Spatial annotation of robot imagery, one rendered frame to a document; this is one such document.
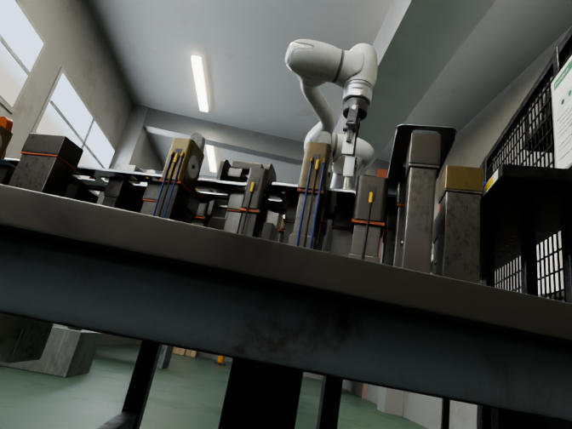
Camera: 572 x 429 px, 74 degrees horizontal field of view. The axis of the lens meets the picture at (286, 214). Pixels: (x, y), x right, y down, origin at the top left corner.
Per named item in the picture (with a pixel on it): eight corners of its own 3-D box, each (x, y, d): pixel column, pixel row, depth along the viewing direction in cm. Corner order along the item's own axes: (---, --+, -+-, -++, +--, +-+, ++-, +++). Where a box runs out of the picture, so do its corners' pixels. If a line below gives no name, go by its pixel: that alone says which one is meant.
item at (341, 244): (318, 311, 96) (334, 205, 105) (320, 312, 100) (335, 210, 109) (346, 316, 94) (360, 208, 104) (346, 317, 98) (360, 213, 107)
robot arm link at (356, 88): (343, 78, 117) (340, 94, 115) (374, 80, 115) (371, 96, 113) (344, 98, 125) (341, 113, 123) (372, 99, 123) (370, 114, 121)
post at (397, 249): (386, 311, 74) (399, 177, 83) (385, 314, 78) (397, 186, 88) (414, 316, 73) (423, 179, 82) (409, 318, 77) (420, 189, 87)
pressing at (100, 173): (-33, 152, 120) (-32, 148, 121) (23, 183, 141) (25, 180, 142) (426, 200, 91) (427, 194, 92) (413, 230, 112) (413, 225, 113)
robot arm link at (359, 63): (367, 103, 126) (328, 92, 124) (372, 65, 131) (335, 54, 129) (380, 82, 115) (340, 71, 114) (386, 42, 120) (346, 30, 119)
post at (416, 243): (397, 297, 57) (411, 131, 67) (393, 301, 62) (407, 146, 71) (431, 302, 56) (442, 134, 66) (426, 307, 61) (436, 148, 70)
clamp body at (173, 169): (120, 268, 84) (165, 130, 95) (147, 278, 94) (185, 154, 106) (147, 272, 82) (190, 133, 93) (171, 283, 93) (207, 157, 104)
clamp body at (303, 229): (271, 291, 73) (302, 134, 85) (283, 300, 84) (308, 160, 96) (306, 296, 72) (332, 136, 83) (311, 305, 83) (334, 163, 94)
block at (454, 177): (437, 323, 77) (446, 163, 88) (431, 327, 84) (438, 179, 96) (481, 330, 75) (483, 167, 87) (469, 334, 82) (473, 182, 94)
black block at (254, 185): (214, 284, 80) (245, 161, 90) (229, 292, 89) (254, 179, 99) (238, 288, 79) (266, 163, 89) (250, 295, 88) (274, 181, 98)
